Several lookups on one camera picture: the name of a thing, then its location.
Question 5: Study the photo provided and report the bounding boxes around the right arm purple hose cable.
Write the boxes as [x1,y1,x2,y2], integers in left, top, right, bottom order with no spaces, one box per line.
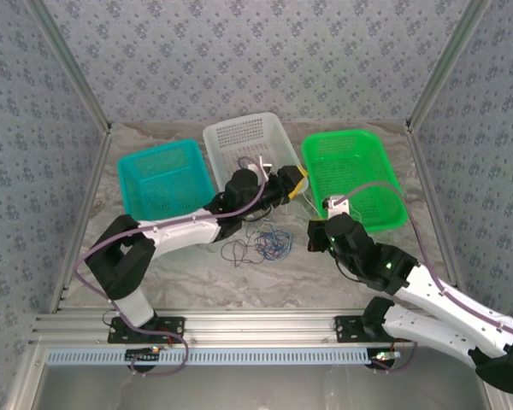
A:
[335,182,513,375]

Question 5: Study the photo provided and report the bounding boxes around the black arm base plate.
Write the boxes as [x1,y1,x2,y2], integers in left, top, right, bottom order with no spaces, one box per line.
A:
[333,314,394,343]
[108,314,186,345]

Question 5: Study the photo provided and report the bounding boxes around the white slotted cable duct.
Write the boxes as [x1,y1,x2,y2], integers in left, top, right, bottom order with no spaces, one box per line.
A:
[46,346,380,367]

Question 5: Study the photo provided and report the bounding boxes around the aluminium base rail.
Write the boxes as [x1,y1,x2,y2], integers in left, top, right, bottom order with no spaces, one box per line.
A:
[32,307,495,346]

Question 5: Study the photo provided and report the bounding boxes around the green plastic basket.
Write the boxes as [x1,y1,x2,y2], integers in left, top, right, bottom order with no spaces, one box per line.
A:
[301,129,410,234]

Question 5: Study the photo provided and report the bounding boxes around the small controller board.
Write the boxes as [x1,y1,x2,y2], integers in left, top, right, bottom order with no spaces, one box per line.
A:
[369,348,405,369]
[125,345,163,365]

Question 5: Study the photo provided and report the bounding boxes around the arm purple hose cable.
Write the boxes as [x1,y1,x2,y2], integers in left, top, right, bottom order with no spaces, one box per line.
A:
[335,182,513,375]
[74,156,267,378]

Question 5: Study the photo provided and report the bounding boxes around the left arm purple hose cable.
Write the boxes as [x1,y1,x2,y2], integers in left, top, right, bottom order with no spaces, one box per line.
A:
[74,156,267,378]

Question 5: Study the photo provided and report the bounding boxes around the teal plastic basket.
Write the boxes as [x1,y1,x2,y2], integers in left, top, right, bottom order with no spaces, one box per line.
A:
[116,138,218,224]

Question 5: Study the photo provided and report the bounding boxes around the white plastic basket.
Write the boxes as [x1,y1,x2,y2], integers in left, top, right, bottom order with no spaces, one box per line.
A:
[202,112,310,202]

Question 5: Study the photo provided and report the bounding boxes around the aluminium side rail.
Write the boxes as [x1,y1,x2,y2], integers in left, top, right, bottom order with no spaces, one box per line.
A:
[405,121,471,311]
[49,126,115,315]

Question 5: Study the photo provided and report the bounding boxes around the thin blue cable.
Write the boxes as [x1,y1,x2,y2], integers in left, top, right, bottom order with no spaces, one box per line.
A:
[245,221,283,257]
[256,224,292,253]
[251,232,292,262]

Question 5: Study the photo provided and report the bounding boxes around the aluminium frame post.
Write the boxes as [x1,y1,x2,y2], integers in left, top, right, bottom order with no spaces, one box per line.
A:
[404,0,496,133]

